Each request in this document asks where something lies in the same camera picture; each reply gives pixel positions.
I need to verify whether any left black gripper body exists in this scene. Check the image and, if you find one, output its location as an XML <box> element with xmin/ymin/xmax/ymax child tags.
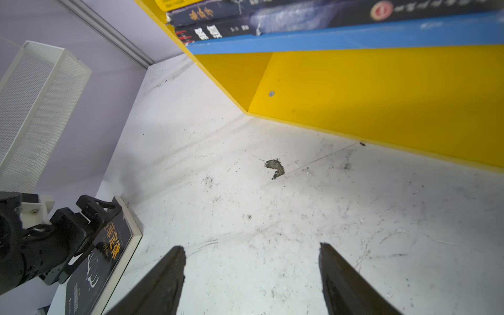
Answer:
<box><xmin>0</xmin><ymin>192</ymin><xmax>89</xmax><ymax>296</ymax></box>

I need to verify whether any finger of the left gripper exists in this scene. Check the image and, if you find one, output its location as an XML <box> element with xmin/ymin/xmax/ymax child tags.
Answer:
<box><xmin>76</xmin><ymin>195</ymin><xmax>122</xmax><ymax>254</ymax></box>

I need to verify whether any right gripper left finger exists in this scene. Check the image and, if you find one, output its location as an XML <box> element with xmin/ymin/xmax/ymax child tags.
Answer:
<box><xmin>108</xmin><ymin>245</ymin><xmax>186</xmax><ymax>315</ymax></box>

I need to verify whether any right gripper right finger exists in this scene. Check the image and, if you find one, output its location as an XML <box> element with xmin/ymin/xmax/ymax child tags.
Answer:
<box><xmin>319</xmin><ymin>243</ymin><xmax>400</xmax><ymax>315</ymax></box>

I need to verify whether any black antler cover book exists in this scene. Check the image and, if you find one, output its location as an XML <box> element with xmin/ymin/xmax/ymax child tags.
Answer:
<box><xmin>65</xmin><ymin>196</ymin><xmax>143</xmax><ymax>315</ymax></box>

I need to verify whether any black wolf cover book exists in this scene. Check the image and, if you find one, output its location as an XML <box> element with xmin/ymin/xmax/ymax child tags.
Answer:
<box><xmin>174</xmin><ymin>0</ymin><xmax>503</xmax><ymax>45</ymax></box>

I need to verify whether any yellow children's book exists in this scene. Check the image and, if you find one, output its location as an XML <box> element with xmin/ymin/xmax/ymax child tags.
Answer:
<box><xmin>155</xmin><ymin>0</ymin><xmax>203</xmax><ymax>12</ymax></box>

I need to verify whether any dark blue yellow-edged book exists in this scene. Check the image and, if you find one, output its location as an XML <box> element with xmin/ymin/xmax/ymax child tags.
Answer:
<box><xmin>166</xmin><ymin>0</ymin><xmax>297</xmax><ymax>27</ymax></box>

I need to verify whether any white mesh tiered rack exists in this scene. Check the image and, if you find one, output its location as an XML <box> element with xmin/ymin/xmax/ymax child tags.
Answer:
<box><xmin>1</xmin><ymin>41</ymin><xmax>93</xmax><ymax>193</ymax></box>

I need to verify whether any yellow pink blue bookshelf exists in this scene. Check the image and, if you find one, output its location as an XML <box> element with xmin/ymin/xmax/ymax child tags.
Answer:
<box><xmin>133</xmin><ymin>0</ymin><xmax>504</xmax><ymax>174</ymax></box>

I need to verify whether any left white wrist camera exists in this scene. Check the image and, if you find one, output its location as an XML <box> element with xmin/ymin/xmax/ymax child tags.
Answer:
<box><xmin>19</xmin><ymin>193</ymin><xmax>55</xmax><ymax>229</ymax></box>

